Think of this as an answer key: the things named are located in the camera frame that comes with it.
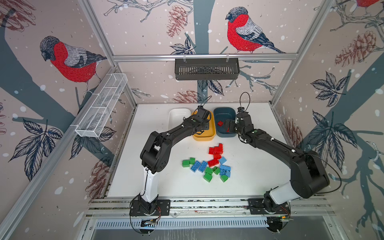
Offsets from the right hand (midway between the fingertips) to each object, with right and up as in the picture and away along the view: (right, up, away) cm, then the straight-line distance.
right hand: (230, 123), depth 90 cm
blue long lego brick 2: (-17, -26, -2) cm, 31 cm away
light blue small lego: (-5, -23, 0) cm, 23 cm away
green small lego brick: (-24, -23, -1) cm, 33 cm away
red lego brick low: (-10, -23, -2) cm, 26 cm away
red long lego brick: (-8, -17, +2) cm, 19 cm away
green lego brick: (-28, -24, -2) cm, 37 cm away
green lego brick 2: (-6, -30, -9) cm, 32 cm away
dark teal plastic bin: (-3, +5, +22) cm, 23 cm away
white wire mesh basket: (-73, +10, -13) cm, 74 cm away
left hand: (-15, 0, +4) cm, 16 cm away
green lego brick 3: (-10, -27, -6) cm, 29 cm away
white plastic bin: (-36, +5, +21) cm, 42 cm away
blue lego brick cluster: (-5, -27, -7) cm, 28 cm away
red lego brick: (-4, -4, -9) cm, 11 cm away
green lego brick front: (-15, -30, -8) cm, 35 cm away
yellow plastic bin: (-14, -8, +6) cm, 17 cm away
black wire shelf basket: (-16, +39, +17) cm, 45 cm away
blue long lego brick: (-22, -26, -3) cm, 34 cm away
